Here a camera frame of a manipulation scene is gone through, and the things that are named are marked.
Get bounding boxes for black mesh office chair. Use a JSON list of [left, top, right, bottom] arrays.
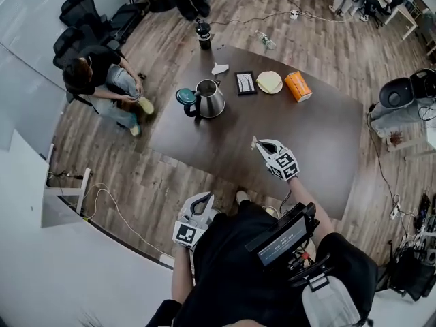
[[59, 0, 110, 30], [52, 25, 123, 69]]

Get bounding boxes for orange tissue box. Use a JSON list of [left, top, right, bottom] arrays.
[[283, 71, 313, 104]]

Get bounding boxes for small dried red plant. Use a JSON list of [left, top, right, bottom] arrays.
[[388, 129, 405, 148]]

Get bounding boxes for black water bottle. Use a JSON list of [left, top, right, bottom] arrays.
[[195, 18, 213, 50]]

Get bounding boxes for teal round lid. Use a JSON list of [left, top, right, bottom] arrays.
[[175, 87, 198, 107]]

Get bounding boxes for white floor cable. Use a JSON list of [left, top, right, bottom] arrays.
[[83, 182, 168, 255]]

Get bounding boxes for black picture frame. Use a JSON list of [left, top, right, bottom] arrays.
[[234, 70, 258, 97]]

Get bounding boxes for person's dark clothing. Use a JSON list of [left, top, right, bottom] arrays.
[[146, 191, 379, 327]]

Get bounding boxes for yellow folded cloth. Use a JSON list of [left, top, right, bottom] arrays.
[[256, 70, 282, 93]]

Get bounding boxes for person's right forearm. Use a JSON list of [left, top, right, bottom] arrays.
[[289, 177, 337, 243]]

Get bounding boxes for white desk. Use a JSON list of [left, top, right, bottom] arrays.
[[386, 138, 436, 161]]

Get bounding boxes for black chest monitor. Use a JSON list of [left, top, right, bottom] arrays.
[[245, 202, 321, 277]]

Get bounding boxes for thin black cable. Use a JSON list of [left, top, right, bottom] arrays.
[[279, 189, 292, 214]]

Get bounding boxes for person's left forearm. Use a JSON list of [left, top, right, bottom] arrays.
[[170, 247, 197, 302]]

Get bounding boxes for stainless steel kettle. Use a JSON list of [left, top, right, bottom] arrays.
[[183, 78, 226, 119]]

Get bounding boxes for clear plastic bottle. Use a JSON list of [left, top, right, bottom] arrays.
[[255, 30, 276, 50]]

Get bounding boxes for cream round plate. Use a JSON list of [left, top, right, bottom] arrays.
[[255, 69, 284, 95]]

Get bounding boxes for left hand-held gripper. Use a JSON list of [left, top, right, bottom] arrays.
[[172, 191, 215, 251]]

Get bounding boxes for black folded trolley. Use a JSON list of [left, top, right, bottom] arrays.
[[112, 3, 151, 44]]

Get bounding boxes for white shelf unit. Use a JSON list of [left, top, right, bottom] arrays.
[[40, 129, 92, 230]]

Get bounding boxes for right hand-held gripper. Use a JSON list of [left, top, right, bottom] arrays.
[[255, 138, 300, 183]]

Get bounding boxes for tangle of black cables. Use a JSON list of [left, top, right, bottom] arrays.
[[411, 192, 436, 262]]

